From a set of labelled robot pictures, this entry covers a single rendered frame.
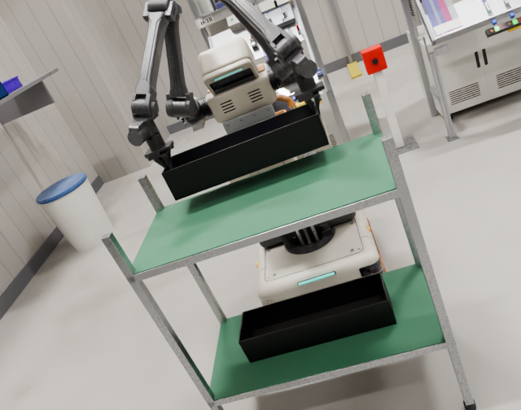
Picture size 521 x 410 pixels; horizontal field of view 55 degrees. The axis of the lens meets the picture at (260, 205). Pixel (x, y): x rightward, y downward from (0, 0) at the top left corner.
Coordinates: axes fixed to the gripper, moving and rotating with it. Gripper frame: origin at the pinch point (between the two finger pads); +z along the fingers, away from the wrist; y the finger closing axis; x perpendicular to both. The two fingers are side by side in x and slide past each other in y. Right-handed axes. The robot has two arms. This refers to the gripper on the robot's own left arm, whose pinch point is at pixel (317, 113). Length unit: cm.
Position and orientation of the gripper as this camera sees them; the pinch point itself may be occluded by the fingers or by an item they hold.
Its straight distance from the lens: 175.2
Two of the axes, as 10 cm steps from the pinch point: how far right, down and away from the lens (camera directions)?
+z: 3.9, 8.3, 4.1
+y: 9.2, -3.3, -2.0
